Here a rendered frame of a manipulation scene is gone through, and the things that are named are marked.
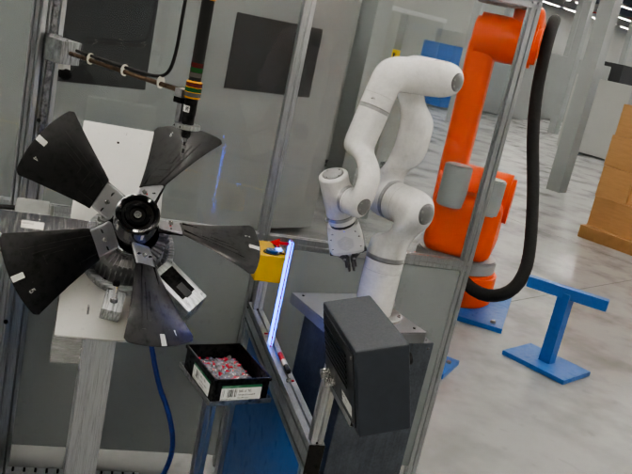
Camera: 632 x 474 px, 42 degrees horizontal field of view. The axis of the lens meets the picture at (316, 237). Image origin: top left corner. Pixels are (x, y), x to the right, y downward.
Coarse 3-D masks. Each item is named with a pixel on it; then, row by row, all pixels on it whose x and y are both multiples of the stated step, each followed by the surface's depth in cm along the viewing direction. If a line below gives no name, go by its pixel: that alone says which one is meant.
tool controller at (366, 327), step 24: (336, 312) 173; (360, 312) 173; (336, 336) 169; (360, 336) 162; (384, 336) 161; (336, 360) 171; (360, 360) 156; (384, 360) 158; (408, 360) 159; (336, 384) 175; (360, 384) 158; (384, 384) 159; (408, 384) 161; (360, 408) 160; (384, 408) 161; (408, 408) 162; (360, 432) 161; (384, 432) 163
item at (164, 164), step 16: (160, 128) 242; (176, 128) 240; (160, 144) 238; (176, 144) 236; (192, 144) 234; (208, 144) 234; (160, 160) 234; (176, 160) 231; (192, 160) 230; (144, 176) 233; (160, 176) 228; (176, 176) 227
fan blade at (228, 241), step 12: (192, 228) 227; (204, 228) 231; (216, 228) 234; (228, 228) 236; (240, 228) 238; (252, 228) 240; (204, 240) 223; (216, 240) 226; (228, 240) 228; (240, 240) 231; (252, 240) 234; (216, 252) 221; (228, 252) 223; (240, 252) 226; (252, 252) 229; (240, 264) 222; (252, 264) 225
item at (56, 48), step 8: (48, 40) 251; (56, 40) 248; (64, 40) 248; (72, 40) 253; (48, 48) 251; (56, 48) 248; (64, 48) 248; (72, 48) 250; (80, 48) 252; (48, 56) 251; (56, 56) 248; (64, 56) 249; (72, 56) 251; (64, 64) 250; (72, 64) 252
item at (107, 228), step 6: (108, 222) 217; (96, 228) 215; (102, 228) 216; (108, 228) 217; (96, 234) 216; (102, 234) 217; (108, 234) 218; (114, 234) 219; (96, 240) 216; (102, 240) 218; (108, 240) 219; (114, 240) 220; (96, 246) 217; (102, 246) 218; (108, 246) 220; (114, 246) 221; (102, 252) 219; (108, 252) 220
